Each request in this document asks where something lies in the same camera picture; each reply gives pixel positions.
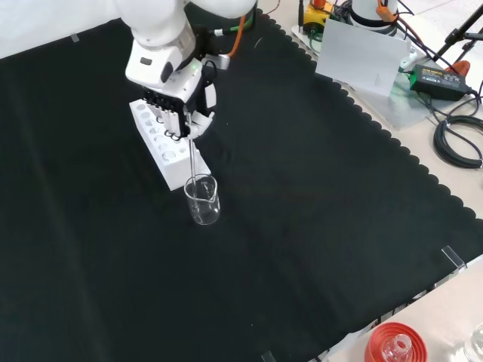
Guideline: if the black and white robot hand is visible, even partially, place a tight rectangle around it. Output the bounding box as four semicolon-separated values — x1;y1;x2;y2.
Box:
141;58;218;142

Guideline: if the clear glass rod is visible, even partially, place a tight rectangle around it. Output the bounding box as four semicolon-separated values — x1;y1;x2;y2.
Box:
186;112;200;211

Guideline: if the white test tube rack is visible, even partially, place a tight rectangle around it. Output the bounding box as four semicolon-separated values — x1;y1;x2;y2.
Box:
128;100;211;192

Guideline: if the clear glass beaker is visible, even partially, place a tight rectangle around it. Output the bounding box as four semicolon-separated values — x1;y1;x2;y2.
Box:
183;173;221;226

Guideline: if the yellow stop button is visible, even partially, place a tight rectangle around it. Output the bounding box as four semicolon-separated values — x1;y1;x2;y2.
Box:
303;0;335;35

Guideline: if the black bench cloth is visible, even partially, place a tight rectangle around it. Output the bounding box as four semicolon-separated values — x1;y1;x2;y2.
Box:
0;0;483;362

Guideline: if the black power adapter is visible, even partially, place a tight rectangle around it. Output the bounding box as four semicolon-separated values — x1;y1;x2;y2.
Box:
410;63;472;102

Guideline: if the orange clamp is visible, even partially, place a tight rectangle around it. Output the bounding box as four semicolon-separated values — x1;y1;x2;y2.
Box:
448;60;472;78

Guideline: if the black tripod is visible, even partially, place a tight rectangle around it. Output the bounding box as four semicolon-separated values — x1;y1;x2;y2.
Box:
433;5;483;65

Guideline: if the red ribbed funnel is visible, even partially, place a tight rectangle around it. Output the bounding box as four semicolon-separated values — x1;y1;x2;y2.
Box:
364;321;429;362

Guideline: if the small clear glass flask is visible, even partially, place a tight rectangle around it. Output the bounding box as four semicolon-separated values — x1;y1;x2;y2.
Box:
383;334;413;362

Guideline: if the clear round glassware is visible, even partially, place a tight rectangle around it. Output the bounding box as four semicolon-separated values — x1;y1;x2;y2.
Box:
463;324;483;362

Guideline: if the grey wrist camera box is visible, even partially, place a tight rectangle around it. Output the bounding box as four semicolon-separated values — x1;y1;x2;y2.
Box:
205;54;231;71

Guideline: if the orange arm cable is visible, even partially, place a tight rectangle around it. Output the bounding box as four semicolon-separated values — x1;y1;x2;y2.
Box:
228;14;248;57

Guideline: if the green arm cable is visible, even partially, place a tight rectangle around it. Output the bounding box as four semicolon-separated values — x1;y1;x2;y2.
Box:
213;17;254;38

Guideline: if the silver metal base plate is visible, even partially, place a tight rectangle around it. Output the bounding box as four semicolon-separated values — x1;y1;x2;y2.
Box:
290;22;448;131

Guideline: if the coiled black cable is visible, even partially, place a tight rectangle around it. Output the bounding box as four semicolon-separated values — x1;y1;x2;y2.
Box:
432;115;483;169

